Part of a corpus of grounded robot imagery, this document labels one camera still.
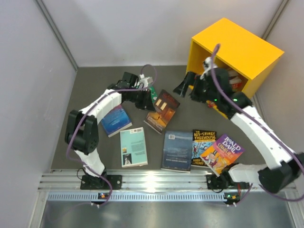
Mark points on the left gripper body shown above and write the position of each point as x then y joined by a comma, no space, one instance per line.
132,97

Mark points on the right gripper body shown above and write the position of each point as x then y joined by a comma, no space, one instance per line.
202,92

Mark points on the brown Edward Tulane book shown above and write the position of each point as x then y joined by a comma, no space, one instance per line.
165,106

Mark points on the purple paperback book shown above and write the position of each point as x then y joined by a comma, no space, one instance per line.
232,72

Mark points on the red 13-Storey Treehouse book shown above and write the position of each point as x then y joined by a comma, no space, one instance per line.
236,83

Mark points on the light teal paperback book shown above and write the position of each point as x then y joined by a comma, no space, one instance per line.
133,148

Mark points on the dark blue 1984 book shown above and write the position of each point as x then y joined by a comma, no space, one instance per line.
177,150

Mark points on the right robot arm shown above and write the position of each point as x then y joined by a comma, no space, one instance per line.
282,165

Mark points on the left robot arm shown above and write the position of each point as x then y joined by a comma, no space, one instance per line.
82,135

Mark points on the green paperback book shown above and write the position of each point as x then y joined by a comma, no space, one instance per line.
153,94

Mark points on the blue orange paperback book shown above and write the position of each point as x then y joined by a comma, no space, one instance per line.
115,121

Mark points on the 169-Storey Treehouse book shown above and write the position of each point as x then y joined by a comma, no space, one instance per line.
201,141

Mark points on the yellow wooden shelf box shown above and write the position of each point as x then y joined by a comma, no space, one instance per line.
252,57

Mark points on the Roald Dahl Charlie book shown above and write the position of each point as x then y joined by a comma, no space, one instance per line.
222,153

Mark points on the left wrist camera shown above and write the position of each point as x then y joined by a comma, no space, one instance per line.
144,81

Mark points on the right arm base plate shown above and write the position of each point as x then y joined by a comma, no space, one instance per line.
220,183

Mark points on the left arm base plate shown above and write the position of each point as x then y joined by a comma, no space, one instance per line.
95,183

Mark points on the aluminium mounting rail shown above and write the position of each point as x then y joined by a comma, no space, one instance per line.
150,181

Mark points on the perforated cable duct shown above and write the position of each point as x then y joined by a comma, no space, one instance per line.
138,197

